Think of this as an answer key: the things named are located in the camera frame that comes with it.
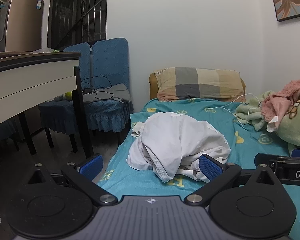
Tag clear plastic bag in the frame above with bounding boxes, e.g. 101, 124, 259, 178
31, 48, 63, 54

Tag plaid pillow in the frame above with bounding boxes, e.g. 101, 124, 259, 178
154, 67, 243, 102

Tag brown cardboard box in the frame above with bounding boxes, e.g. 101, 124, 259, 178
0, 0, 45, 53

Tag dark barred window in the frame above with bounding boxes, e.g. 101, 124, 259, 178
50, 0, 108, 50

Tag pink fluffy blanket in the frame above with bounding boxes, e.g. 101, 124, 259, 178
262, 79, 300, 124

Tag green fleece blanket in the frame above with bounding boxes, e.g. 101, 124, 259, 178
234, 91, 300, 148

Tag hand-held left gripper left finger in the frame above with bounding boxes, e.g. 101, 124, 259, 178
27, 154, 118, 207

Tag blue covered chair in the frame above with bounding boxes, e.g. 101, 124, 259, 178
39, 42, 95, 153
86, 38, 134, 153

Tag teal bed sheet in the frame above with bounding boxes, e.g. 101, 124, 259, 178
96, 97, 300, 240

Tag white charging cable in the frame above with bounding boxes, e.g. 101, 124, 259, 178
205, 93, 262, 128

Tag white fabric tag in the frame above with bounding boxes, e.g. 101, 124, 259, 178
266, 116, 280, 132

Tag white garment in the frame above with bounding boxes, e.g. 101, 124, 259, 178
126, 112, 232, 183

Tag striped beige grey pillow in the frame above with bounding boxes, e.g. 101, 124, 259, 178
149, 72, 247, 102

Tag white table with black legs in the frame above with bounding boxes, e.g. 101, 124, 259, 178
0, 51, 94, 158

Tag black cable with charger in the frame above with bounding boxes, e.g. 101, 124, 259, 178
80, 76, 114, 100

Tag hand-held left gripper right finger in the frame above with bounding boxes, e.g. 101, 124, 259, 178
184, 154, 278, 207

